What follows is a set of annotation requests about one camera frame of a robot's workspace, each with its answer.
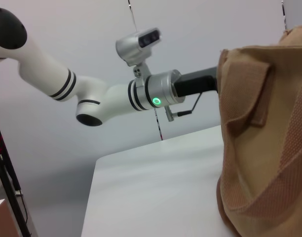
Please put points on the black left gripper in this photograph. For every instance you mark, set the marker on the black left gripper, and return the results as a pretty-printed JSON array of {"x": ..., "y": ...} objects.
[{"x": 195, "y": 84}]

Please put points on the khaki canvas food bag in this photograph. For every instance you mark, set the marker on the khaki canvas food bag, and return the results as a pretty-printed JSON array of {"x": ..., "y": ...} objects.
[{"x": 264, "y": 138}]

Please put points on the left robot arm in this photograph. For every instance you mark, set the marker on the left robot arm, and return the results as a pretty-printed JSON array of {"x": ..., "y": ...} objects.
[{"x": 86, "y": 89}]

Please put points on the light brown box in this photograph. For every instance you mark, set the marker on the light brown box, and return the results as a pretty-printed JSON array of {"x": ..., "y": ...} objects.
[{"x": 3, "y": 219}]

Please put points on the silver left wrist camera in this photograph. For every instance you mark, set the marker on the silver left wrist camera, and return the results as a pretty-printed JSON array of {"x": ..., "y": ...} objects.
[{"x": 138, "y": 47}]

